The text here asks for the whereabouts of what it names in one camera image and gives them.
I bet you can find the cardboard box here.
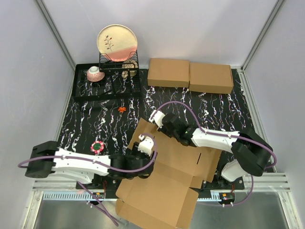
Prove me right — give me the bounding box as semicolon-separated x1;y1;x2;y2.
189;62;234;94
115;118;221;229
147;58;190;88

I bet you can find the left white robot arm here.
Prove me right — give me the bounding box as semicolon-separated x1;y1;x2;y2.
18;137;157;189

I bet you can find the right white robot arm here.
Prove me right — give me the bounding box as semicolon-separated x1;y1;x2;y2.
156;113;273;189

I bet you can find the pink green flower coaster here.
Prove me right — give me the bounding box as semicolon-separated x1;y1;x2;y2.
91;141;104;155

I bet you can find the red maple leaf ornament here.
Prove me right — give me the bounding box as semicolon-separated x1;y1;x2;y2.
118;107;127;113

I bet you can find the cream ceramic mug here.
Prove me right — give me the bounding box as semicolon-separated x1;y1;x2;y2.
122;60;138;79

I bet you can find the pink patterned bowl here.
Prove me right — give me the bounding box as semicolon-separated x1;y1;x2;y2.
86;66;105;82

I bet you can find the cream pink floral plate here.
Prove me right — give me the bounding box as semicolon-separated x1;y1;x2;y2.
97;24;138;62

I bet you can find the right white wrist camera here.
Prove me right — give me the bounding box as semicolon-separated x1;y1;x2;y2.
149;110;165;128

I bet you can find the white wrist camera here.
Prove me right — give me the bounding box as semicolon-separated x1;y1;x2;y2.
149;110;165;128
138;134;154;157

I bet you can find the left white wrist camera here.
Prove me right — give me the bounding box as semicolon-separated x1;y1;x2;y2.
138;134;154;157

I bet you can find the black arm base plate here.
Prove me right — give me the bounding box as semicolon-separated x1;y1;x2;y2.
75;173;246;198

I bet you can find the black wire tray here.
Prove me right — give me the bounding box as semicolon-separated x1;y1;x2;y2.
71;63;141;103

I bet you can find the black wire plate rack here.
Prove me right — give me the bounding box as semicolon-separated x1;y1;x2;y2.
99;51;139;75

